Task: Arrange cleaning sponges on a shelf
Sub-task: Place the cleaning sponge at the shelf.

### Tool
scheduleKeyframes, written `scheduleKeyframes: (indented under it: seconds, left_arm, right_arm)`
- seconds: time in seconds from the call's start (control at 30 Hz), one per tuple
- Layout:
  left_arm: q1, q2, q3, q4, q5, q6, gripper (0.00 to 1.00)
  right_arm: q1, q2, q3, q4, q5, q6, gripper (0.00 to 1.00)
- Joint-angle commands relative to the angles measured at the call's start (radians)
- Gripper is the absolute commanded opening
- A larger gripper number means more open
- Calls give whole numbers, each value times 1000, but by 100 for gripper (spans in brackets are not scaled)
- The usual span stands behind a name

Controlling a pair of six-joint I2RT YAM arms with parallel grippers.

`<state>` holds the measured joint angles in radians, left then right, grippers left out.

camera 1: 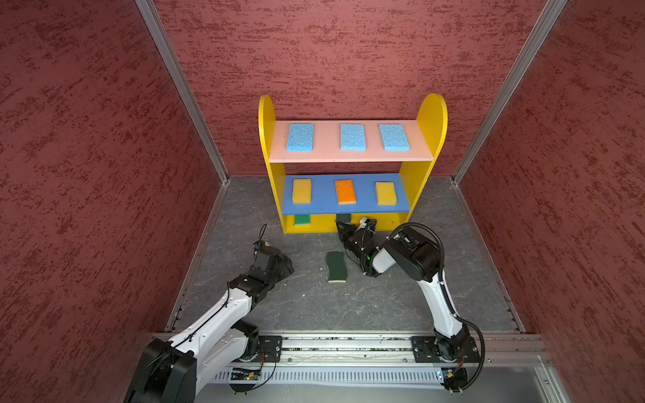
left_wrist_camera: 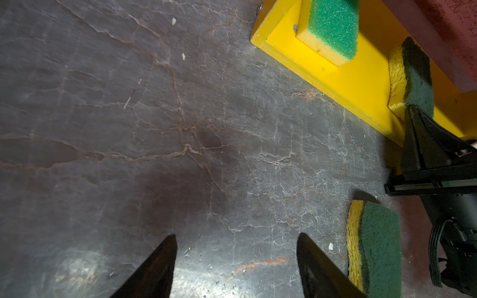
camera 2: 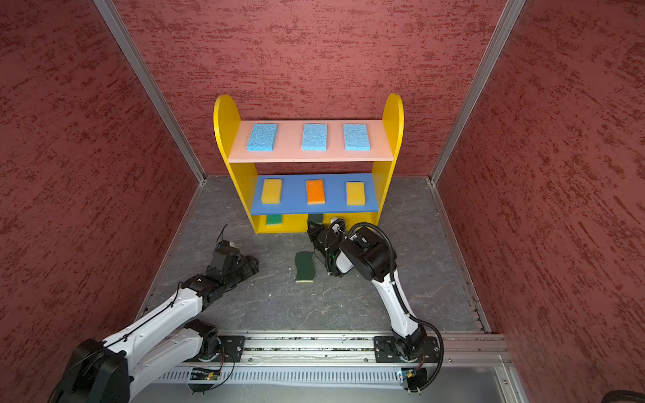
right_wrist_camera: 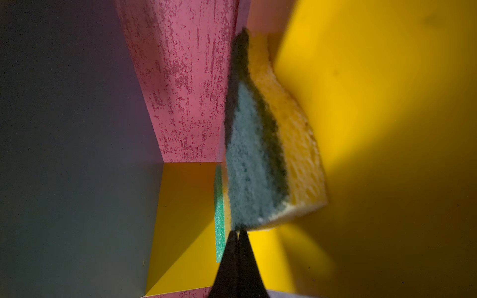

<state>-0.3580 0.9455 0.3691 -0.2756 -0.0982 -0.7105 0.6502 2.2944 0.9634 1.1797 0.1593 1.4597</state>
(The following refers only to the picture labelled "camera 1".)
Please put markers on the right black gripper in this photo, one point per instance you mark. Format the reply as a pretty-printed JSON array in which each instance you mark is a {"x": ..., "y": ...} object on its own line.
[{"x": 345, "y": 233}]

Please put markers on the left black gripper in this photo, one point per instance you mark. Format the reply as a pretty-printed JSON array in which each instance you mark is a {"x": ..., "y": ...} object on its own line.
[{"x": 285, "y": 264}]

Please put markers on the dark green wavy sponge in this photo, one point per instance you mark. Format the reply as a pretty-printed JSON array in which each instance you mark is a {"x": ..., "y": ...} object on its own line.
[
  {"x": 338, "y": 272},
  {"x": 343, "y": 218}
]

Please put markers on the orange sponge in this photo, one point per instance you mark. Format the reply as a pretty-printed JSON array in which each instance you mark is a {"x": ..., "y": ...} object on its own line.
[{"x": 345, "y": 192}]

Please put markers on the bright green sponge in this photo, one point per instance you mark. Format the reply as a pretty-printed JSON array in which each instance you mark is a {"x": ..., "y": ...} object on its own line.
[{"x": 301, "y": 220}]

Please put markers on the yellow sponge back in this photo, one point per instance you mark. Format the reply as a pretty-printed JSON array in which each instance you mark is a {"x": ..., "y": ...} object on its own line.
[{"x": 386, "y": 194}]

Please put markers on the yellow sponge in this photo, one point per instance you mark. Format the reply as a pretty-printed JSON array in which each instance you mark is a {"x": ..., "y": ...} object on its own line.
[
  {"x": 386, "y": 194},
  {"x": 302, "y": 191}
]

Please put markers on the yellow sponge front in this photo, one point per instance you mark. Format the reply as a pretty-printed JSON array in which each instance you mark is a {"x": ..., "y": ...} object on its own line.
[{"x": 302, "y": 191}]

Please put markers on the blue sponge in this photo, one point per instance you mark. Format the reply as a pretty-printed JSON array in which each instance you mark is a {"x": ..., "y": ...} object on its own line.
[
  {"x": 300, "y": 138},
  {"x": 352, "y": 137},
  {"x": 394, "y": 138}
]

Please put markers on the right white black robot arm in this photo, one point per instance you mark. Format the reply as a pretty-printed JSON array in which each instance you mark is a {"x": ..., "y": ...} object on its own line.
[{"x": 419, "y": 252}]

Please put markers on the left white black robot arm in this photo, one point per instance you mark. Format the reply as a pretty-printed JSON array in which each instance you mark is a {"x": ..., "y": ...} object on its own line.
[{"x": 177, "y": 369}]

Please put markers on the yellow shelf with coloured boards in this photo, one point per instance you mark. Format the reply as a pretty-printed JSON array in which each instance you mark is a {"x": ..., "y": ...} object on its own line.
[{"x": 426, "y": 135}]

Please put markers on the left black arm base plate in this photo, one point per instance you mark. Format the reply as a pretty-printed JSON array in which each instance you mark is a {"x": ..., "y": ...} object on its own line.
[{"x": 262, "y": 348}]

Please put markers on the aluminium rail frame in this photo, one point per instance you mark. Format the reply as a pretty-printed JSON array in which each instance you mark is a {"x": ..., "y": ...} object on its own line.
[{"x": 386, "y": 360}]

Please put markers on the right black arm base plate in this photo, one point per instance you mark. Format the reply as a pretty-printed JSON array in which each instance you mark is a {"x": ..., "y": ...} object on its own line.
[{"x": 443, "y": 350}]

